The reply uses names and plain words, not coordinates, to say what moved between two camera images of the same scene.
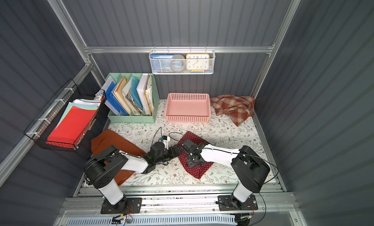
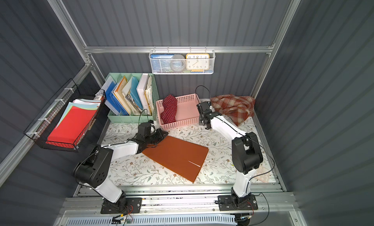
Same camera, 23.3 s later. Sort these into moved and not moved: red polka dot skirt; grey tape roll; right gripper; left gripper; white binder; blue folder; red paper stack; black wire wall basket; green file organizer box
Moved: right gripper; red polka dot skirt; left gripper
Not moved: red paper stack; black wire wall basket; blue folder; white binder; grey tape roll; green file organizer box
